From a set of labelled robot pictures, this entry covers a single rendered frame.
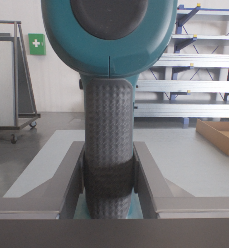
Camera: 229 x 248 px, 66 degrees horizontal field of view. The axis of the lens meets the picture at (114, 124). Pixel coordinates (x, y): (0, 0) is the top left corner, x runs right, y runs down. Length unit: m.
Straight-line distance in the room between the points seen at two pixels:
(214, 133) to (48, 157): 0.62
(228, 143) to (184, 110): 3.24
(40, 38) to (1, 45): 2.08
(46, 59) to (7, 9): 1.36
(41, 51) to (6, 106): 2.39
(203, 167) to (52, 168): 0.44
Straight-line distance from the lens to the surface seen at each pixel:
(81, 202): 0.17
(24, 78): 3.39
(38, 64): 5.02
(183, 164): 0.59
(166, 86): 3.85
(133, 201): 0.17
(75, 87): 4.77
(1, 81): 2.80
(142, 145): 0.15
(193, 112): 3.99
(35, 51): 4.89
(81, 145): 0.15
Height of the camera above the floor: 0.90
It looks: 15 degrees down
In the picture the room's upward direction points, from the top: 1 degrees clockwise
